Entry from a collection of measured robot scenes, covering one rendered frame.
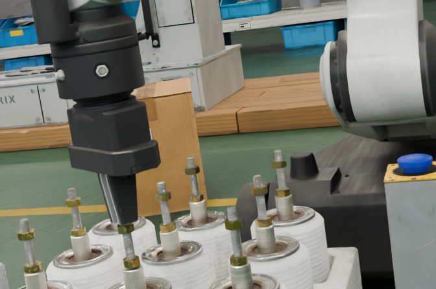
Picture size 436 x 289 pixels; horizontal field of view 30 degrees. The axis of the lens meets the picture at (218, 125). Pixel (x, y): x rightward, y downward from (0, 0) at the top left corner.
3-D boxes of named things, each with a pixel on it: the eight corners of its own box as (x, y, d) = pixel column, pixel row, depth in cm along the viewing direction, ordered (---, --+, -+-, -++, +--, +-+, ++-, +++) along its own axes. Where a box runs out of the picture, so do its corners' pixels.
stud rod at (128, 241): (141, 277, 87) (129, 210, 86) (137, 281, 86) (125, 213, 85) (132, 277, 87) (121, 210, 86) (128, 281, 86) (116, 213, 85)
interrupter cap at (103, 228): (85, 239, 110) (84, 235, 109) (101, 222, 117) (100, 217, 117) (139, 235, 108) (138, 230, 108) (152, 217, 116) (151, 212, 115)
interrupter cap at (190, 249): (128, 263, 98) (127, 258, 98) (170, 242, 103) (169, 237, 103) (174, 271, 93) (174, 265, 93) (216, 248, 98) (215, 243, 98)
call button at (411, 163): (399, 170, 98) (398, 154, 98) (433, 168, 97) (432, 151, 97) (398, 179, 94) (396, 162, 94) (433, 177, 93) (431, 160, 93)
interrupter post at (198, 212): (198, 221, 111) (194, 197, 110) (212, 221, 110) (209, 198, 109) (188, 226, 109) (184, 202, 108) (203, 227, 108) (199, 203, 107)
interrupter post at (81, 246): (78, 264, 100) (74, 239, 99) (71, 260, 102) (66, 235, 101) (96, 258, 101) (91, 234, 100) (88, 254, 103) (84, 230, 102)
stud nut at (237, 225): (241, 230, 81) (240, 221, 81) (224, 231, 81) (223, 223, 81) (243, 223, 83) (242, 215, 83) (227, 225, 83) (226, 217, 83)
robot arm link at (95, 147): (185, 159, 82) (168, 41, 80) (104, 184, 76) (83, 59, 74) (120, 149, 92) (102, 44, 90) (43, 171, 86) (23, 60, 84)
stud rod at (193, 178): (197, 210, 110) (189, 156, 108) (204, 211, 109) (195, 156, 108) (193, 213, 109) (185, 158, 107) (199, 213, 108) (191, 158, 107)
